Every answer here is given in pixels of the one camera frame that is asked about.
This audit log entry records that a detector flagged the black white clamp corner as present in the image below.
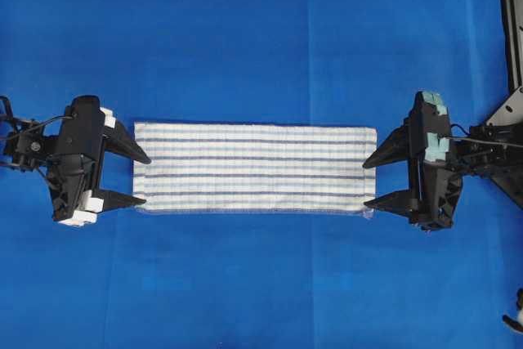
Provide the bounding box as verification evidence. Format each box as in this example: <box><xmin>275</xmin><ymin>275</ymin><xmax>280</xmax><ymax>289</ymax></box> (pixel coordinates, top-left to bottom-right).
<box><xmin>502</xmin><ymin>288</ymin><xmax>523</xmax><ymax>334</ymax></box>

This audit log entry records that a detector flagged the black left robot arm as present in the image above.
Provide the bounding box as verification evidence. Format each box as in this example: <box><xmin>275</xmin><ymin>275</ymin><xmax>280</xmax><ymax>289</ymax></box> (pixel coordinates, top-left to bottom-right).
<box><xmin>1</xmin><ymin>96</ymin><xmax>151</xmax><ymax>227</ymax></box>

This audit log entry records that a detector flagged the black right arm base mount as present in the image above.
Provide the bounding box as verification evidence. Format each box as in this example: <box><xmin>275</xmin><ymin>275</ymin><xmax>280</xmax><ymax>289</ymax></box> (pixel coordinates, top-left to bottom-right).
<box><xmin>485</xmin><ymin>0</ymin><xmax>522</xmax><ymax>207</ymax></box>

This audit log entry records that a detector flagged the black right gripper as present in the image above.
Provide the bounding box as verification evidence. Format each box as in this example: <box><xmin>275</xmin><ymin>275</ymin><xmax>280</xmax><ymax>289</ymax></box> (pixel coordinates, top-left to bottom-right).
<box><xmin>363</xmin><ymin>92</ymin><xmax>463</xmax><ymax>231</ymax></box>

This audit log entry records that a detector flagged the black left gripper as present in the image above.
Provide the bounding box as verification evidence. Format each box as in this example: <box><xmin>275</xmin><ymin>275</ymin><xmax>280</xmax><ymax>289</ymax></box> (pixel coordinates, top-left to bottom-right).
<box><xmin>47</xmin><ymin>95</ymin><xmax>152</xmax><ymax>226</ymax></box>

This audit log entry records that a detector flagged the blue striped white towel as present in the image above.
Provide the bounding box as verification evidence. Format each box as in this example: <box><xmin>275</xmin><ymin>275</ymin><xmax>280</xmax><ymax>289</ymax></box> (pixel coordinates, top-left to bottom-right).
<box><xmin>133</xmin><ymin>122</ymin><xmax>377</xmax><ymax>216</ymax></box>

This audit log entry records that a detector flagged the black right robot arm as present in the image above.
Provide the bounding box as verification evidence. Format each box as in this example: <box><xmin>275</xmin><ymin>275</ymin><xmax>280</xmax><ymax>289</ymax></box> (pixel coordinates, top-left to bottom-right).
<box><xmin>363</xmin><ymin>92</ymin><xmax>522</xmax><ymax>231</ymax></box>

